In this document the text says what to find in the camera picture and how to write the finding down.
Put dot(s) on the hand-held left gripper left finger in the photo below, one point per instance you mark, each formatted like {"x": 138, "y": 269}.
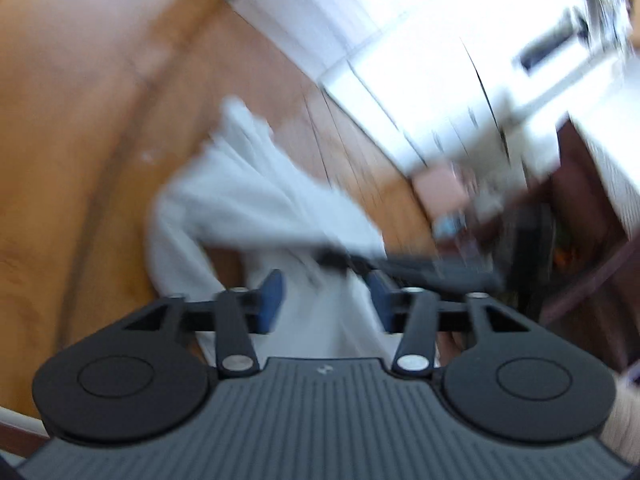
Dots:
{"x": 272, "y": 300}

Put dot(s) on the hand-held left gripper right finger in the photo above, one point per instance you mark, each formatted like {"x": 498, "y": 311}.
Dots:
{"x": 380, "y": 300}

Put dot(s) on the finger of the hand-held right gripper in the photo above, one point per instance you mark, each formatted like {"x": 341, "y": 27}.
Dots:
{"x": 345, "y": 259}

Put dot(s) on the off-white garment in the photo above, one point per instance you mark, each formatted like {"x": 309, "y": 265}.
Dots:
{"x": 240, "y": 200}

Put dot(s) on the small blue pack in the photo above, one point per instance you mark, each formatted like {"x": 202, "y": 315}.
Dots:
{"x": 449, "y": 226}

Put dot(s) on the pink bag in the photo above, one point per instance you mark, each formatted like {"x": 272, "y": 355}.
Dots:
{"x": 440, "y": 187}

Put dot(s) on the dark wooden shelf unit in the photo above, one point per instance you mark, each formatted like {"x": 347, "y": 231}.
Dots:
{"x": 590, "y": 240}

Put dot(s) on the white drawer cabinet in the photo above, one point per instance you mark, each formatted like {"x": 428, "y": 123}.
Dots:
{"x": 425, "y": 60}

